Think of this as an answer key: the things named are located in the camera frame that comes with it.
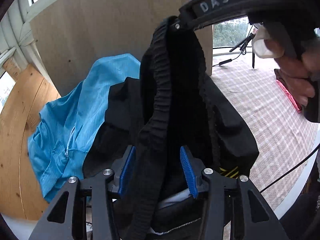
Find black sport pants yellow stripes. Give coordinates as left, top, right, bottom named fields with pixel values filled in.
left=82, top=16, right=259, bottom=239

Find person's right hand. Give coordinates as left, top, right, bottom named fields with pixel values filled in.
left=275, top=38, right=319, bottom=106

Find white garment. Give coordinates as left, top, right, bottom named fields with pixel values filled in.
left=158, top=189, right=191, bottom=209

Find black tripod stand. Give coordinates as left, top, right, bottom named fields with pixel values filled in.
left=229, top=25, right=257, bottom=61

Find brown folded garment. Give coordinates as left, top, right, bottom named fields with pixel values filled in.
left=274, top=69, right=293, bottom=89

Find blue garment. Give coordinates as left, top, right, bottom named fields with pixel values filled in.
left=28, top=54, right=140, bottom=202

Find pink folded garment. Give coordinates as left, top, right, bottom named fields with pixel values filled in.
left=276, top=80, right=302, bottom=114

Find plaid pink table cloth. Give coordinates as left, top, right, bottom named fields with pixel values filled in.
left=211, top=54, right=319, bottom=216

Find brown wooden board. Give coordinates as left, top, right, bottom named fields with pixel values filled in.
left=1, top=64, right=60, bottom=220

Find light wooden board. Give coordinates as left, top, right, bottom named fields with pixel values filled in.
left=29, top=0, right=213, bottom=97

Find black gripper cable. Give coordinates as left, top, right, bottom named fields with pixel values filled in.
left=260, top=143, right=320, bottom=194

